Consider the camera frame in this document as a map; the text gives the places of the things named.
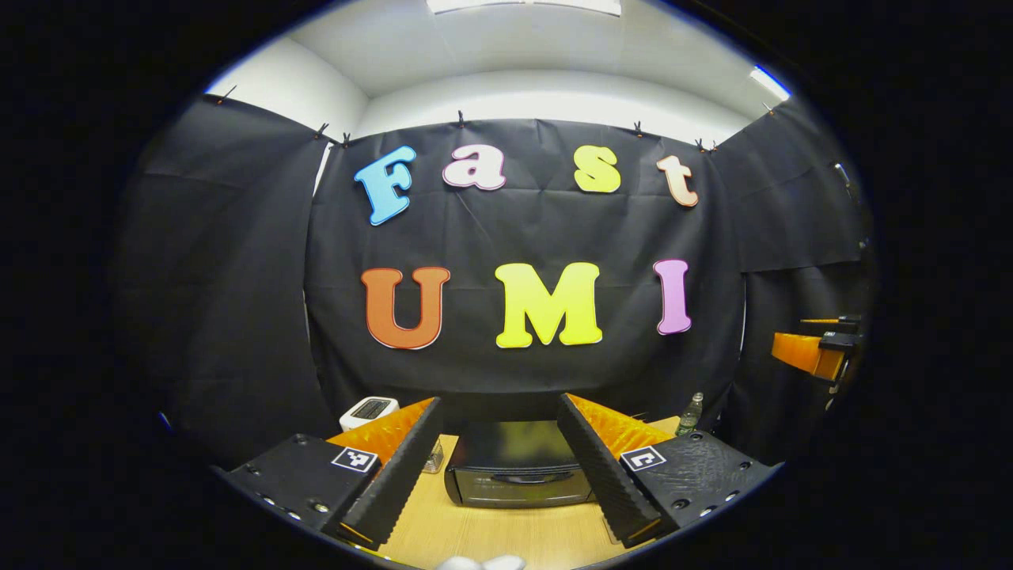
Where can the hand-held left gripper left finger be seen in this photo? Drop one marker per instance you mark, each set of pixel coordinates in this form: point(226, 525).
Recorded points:
point(396, 483)

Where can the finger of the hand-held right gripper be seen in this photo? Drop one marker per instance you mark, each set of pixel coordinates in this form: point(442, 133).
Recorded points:
point(839, 324)
point(839, 343)

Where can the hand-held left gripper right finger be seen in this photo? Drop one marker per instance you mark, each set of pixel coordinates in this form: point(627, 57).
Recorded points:
point(605, 475)

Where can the black electric oven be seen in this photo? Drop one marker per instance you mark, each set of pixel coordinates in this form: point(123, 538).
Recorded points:
point(514, 487)

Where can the small clear glass cup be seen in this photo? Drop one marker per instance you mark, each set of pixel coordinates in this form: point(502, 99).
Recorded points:
point(434, 459)

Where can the white toaster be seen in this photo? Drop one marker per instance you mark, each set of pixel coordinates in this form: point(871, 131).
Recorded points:
point(368, 410)

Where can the clear green-label water bottle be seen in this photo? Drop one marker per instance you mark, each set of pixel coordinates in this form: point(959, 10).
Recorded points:
point(688, 417)

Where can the small ceiling light panel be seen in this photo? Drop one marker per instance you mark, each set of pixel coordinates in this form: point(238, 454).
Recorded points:
point(769, 81)

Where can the black backdrop cloth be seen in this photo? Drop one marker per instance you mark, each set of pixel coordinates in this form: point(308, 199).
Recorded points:
point(514, 229)

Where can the large ceiling light panel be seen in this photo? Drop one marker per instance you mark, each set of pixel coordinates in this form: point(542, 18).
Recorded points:
point(522, 5)

